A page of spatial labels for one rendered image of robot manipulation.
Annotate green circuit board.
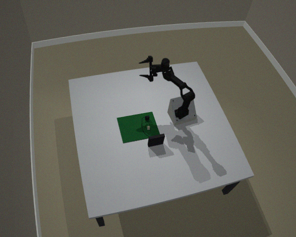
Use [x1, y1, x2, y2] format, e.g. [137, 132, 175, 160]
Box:
[117, 112, 160, 143]

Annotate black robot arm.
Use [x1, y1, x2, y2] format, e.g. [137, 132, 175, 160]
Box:
[151, 58, 195, 119]

